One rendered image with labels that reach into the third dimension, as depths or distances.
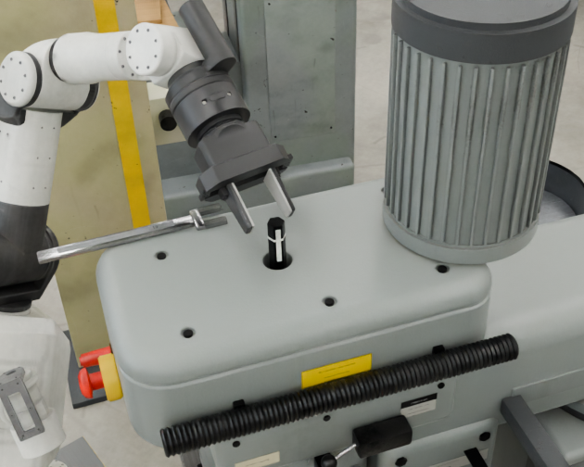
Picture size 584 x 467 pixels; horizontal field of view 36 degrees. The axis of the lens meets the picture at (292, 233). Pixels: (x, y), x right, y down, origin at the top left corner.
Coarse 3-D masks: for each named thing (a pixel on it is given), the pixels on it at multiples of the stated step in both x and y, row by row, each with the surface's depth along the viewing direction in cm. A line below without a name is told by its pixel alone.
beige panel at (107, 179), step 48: (0, 0) 256; (48, 0) 261; (96, 0) 265; (0, 48) 265; (144, 96) 289; (96, 144) 294; (144, 144) 300; (96, 192) 305; (144, 192) 311; (96, 288) 330; (96, 336) 344
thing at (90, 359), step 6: (102, 348) 127; (108, 348) 127; (84, 354) 127; (90, 354) 127; (96, 354) 127; (102, 354) 127; (84, 360) 126; (90, 360) 126; (96, 360) 127; (84, 366) 127; (90, 366) 127
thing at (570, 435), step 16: (544, 416) 139; (560, 416) 139; (576, 416) 139; (512, 432) 148; (560, 432) 137; (576, 432) 137; (496, 448) 156; (512, 448) 150; (560, 448) 135; (576, 448) 134; (496, 464) 158; (512, 464) 151; (528, 464) 144
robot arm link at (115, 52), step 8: (120, 32) 122; (128, 32) 121; (112, 40) 121; (120, 40) 120; (112, 48) 120; (120, 48) 120; (112, 56) 120; (120, 56) 120; (112, 64) 121; (120, 64) 120; (128, 64) 122; (112, 72) 122; (120, 72) 121; (128, 72) 122; (128, 80) 124; (136, 80) 124; (144, 80) 124
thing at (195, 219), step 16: (208, 208) 121; (160, 224) 119; (176, 224) 118; (192, 224) 119; (208, 224) 118; (224, 224) 119; (96, 240) 116; (112, 240) 116; (128, 240) 117; (48, 256) 114; (64, 256) 115
